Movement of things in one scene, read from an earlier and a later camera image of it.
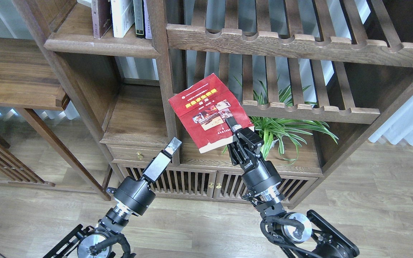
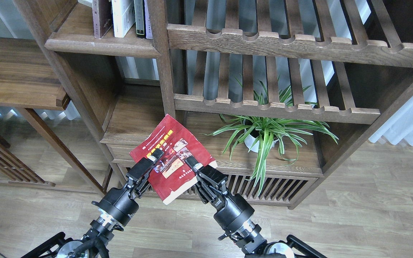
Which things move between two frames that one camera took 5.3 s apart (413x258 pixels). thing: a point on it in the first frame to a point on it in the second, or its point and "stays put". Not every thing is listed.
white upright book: [123, 17] stays put
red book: [203, 109] to [171, 175]
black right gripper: [260, 175] to [232, 210]
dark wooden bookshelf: [311, 74] stays put
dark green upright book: [139, 6] stays put
